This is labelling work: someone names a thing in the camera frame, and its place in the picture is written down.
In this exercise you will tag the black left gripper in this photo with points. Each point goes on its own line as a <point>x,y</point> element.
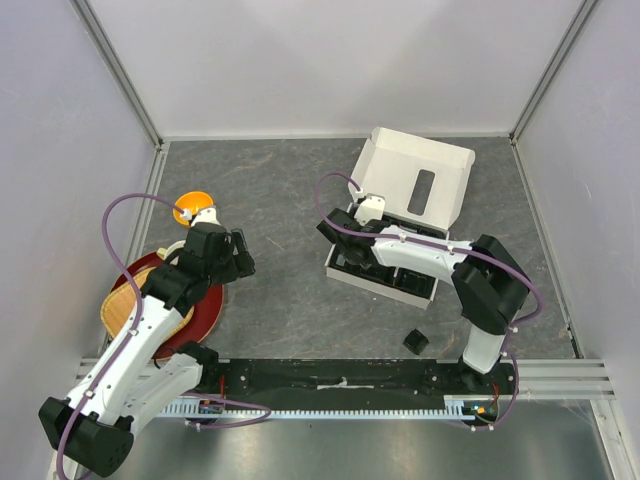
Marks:
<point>240,264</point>

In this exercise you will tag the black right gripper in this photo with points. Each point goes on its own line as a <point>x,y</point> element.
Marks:
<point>357,221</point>

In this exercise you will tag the white cardboard box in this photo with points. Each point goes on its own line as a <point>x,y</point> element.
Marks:
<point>422,181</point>

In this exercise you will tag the black comb guard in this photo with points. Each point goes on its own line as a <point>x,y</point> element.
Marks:
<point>415,342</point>

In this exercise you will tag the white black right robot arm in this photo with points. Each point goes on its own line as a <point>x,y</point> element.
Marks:
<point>489,284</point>

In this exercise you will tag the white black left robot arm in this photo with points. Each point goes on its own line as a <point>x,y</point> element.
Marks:
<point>96,423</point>

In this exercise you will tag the black plastic tray insert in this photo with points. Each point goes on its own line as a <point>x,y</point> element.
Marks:
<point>401,284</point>

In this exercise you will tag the orange plastic bowl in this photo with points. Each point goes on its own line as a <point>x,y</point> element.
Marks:
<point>189,205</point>

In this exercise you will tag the red round tray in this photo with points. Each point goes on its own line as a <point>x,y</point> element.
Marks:
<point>203,321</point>

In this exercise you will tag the cream ceramic cup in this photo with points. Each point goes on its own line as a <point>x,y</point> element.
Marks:
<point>164,253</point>

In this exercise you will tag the woven bamboo tray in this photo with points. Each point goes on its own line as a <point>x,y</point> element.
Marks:
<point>116,308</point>

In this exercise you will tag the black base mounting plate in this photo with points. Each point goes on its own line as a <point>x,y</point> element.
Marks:
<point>351,384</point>

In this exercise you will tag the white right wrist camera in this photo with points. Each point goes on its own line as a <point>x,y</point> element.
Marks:
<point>371,207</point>

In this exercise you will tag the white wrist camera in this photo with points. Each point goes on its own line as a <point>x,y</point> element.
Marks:
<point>371,207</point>
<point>204,215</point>

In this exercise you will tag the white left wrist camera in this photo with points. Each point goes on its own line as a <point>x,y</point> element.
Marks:
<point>204,215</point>

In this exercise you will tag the grey slotted cable duct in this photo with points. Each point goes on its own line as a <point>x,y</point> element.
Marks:
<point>193,409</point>

